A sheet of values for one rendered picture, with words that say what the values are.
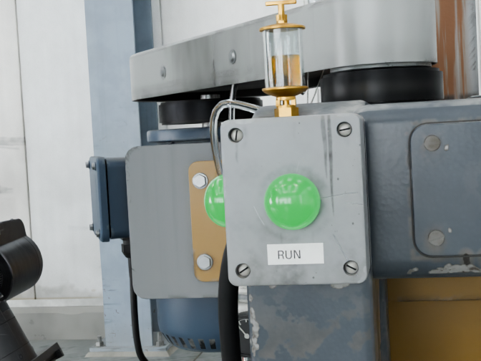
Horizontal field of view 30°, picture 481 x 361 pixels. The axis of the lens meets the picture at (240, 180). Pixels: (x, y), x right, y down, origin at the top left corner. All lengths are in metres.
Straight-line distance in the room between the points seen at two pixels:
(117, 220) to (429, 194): 0.51
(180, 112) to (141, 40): 4.94
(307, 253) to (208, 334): 0.52
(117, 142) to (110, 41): 0.61
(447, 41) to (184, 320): 0.42
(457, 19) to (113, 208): 0.43
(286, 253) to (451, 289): 0.32
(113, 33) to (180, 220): 4.64
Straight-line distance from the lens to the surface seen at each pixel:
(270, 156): 0.48
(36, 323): 6.32
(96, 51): 5.58
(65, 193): 6.15
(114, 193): 0.97
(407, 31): 0.64
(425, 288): 0.77
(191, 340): 1.00
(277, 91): 0.55
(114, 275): 5.62
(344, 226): 0.48
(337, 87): 0.65
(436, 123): 0.52
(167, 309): 1.01
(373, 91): 0.63
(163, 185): 0.94
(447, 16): 1.02
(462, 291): 0.78
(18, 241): 0.83
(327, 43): 0.66
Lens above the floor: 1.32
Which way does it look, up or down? 3 degrees down
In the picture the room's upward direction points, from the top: 3 degrees counter-clockwise
